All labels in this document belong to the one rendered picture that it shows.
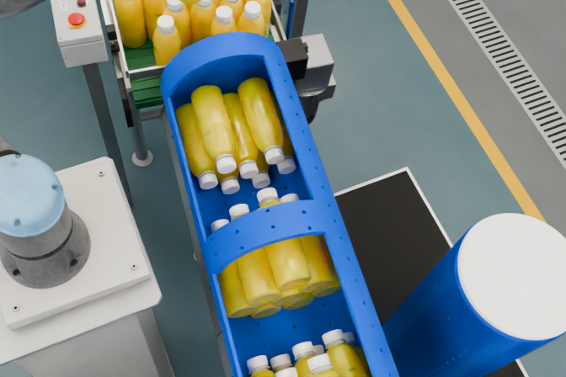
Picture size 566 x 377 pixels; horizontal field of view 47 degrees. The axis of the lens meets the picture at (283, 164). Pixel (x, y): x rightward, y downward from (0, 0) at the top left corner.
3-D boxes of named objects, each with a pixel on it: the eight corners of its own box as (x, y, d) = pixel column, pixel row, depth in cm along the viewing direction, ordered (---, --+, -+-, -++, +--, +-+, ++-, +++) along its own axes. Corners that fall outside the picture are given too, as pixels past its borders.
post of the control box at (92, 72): (123, 209, 247) (74, 40, 160) (121, 199, 249) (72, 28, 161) (134, 207, 248) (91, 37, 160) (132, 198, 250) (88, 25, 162)
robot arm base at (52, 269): (2, 296, 111) (-14, 274, 102) (0, 217, 118) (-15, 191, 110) (94, 280, 114) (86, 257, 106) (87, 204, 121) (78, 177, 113)
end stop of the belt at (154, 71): (130, 80, 162) (128, 73, 159) (129, 77, 162) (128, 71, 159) (285, 52, 170) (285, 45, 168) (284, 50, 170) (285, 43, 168)
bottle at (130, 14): (135, 53, 172) (127, 7, 156) (114, 39, 173) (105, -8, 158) (152, 37, 175) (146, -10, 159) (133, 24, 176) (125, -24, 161)
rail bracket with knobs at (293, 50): (272, 87, 171) (275, 64, 162) (264, 66, 174) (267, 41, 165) (307, 81, 173) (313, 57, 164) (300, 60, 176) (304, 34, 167)
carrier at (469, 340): (407, 425, 206) (471, 372, 215) (522, 370, 129) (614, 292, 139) (351, 349, 215) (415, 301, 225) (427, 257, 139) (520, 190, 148)
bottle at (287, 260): (312, 273, 117) (284, 187, 125) (275, 284, 117) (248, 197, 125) (313, 284, 124) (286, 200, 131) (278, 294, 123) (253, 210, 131)
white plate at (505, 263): (525, 367, 128) (522, 368, 129) (614, 289, 138) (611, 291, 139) (431, 255, 138) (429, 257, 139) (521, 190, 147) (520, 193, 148)
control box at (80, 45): (66, 68, 156) (56, 40, 147) (55, 5, 164) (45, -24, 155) (109, 61, 158) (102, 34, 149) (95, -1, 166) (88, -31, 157)
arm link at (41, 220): (33, 273, 103) (13, 236, 92) (-26, 224, 107) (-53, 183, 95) (88, 220, 109) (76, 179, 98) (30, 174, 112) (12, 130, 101)
